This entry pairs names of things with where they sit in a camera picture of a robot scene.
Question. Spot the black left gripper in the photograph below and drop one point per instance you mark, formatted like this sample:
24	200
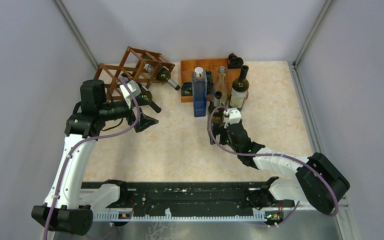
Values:
137	117

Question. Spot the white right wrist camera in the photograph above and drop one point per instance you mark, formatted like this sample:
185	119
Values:
232	116

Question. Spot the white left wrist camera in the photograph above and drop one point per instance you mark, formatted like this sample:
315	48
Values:
130	91

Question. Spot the green bottle silver neck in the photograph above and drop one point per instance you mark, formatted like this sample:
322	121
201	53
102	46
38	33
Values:
218	116

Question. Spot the black coiled item left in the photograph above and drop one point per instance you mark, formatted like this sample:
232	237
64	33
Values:
187	89

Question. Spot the blue square glass bottle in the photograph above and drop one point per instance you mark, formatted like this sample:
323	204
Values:
199	92

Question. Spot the wooden compartment tray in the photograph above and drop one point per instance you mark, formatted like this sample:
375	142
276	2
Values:
187	67

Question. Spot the green bottle black neck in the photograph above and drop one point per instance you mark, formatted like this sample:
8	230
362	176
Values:
147	95

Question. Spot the green bottle rack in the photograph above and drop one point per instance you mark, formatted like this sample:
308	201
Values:
163	75

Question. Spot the black coiled item right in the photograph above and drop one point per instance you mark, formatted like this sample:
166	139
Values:
210	83

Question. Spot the brown wooden wine rack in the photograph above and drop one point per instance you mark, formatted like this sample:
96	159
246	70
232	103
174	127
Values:
140	65

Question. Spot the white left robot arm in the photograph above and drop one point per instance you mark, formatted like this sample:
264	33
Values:
67	208

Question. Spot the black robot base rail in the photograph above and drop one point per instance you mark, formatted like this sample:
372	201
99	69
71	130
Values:
196	202

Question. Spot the black coiled item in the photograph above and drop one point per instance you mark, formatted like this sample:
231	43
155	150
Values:
210	83
187	89

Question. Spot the clear glass wine bottle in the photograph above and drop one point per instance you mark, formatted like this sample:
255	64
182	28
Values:
221	86

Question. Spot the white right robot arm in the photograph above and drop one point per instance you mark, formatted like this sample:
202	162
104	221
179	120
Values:
312	179

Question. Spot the black object behind tray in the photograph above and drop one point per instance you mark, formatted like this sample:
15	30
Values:
234	61

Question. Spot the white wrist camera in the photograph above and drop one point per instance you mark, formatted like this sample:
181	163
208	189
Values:
232	116
130	91

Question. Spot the green bottle white label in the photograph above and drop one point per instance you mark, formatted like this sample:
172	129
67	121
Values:
239	91

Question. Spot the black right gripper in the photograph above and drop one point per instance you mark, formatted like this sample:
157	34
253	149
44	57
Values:
219	131

